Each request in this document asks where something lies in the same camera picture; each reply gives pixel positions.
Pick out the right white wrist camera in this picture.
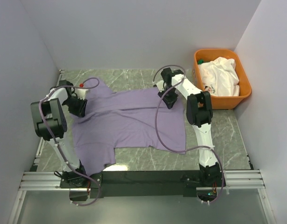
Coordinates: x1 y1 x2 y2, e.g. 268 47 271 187
153 80 165 91

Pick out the purple t shirt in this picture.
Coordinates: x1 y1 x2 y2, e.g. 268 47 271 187
71 81 186 175

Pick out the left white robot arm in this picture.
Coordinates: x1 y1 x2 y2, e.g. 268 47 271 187
30 80 89 188

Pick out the black mounting base bar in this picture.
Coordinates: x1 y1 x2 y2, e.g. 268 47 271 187
60 170 226 198

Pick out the orange plastic basket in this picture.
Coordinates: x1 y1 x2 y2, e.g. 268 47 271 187
192 49 252 110

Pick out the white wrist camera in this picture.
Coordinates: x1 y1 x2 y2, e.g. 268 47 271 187
153 80 165 91
75 83 90 100

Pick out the white t shirt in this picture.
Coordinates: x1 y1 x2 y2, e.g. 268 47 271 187
198 57 239 97

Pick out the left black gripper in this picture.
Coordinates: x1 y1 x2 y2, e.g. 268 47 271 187
63 96 87 119

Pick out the green object in basket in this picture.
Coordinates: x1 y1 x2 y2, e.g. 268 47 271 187
197 59 205 65

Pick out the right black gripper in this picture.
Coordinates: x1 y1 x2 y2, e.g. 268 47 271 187
157 86 178 110

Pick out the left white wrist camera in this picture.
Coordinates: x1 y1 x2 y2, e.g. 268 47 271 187
75 83 90 100

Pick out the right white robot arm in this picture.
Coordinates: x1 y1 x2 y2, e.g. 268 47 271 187
153 65 224 187

